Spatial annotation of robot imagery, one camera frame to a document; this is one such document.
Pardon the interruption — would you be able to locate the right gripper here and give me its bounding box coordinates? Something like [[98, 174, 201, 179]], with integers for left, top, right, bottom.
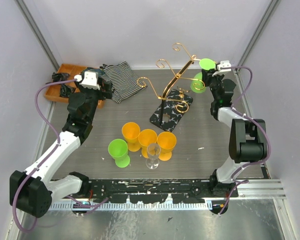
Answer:
[[202, 68, 225, 102]]

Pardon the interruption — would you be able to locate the green plastic goblet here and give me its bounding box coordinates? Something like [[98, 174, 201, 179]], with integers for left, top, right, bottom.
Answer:
[[108, 139, 130, 168], [190, 58, 216, 94]]

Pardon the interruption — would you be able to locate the gold wine glass rack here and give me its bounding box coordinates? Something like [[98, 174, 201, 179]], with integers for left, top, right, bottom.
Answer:
[[137, 42, 201, 132]]

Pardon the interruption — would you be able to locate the orange plastic goblet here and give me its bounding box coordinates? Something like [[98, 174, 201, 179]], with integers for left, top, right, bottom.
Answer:
[[138, 129, 157, 158], [157, 131, 177, 161], [121, 122, 141, 152]]

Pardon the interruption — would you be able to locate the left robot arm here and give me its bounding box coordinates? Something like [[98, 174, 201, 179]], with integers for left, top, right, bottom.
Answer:
[[9, 71, 112, 218]]

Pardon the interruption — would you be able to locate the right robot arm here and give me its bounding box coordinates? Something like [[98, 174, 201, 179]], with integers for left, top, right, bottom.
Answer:
[[202, 69, 268, 197]]

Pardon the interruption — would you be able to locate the clear wine glass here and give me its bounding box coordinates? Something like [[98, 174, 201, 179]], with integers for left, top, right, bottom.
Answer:
[[146, 143, 161, 170]]

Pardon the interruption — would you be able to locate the blue patterned cloth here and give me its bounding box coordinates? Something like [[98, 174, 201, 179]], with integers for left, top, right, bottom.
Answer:
[[80, 67, 105, 77]]

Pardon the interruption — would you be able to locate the striped black white cloth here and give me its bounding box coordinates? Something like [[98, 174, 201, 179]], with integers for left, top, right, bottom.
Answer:
[[100, 61, 147, 104]]

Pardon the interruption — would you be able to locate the dark crumpled cloth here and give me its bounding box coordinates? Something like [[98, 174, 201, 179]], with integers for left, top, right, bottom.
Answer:
[[59, 84, 75, 98]]

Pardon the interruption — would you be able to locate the black crumpled cloth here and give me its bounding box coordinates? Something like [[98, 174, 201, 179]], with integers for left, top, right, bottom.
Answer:
[[51, 72, 70, 83]]

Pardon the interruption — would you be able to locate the green plastic goblet front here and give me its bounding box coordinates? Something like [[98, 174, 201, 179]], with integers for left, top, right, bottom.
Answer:
[[108, 139, 130, 168]]

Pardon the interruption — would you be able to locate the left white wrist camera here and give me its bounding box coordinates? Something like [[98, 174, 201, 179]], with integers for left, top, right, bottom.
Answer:
[[74, 70, 100, 90]]

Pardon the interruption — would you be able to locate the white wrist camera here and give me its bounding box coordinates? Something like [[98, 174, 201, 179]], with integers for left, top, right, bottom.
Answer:
[[74, 70, 100, 90], [212, 60, 232, 76]]

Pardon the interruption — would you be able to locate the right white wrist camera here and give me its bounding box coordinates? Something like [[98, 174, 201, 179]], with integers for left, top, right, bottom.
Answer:
[[212, 60, 232, 76]]

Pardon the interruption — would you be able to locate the black mounting base plate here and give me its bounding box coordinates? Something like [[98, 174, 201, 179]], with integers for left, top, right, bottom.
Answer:
[[90, 178, 235, 204]]

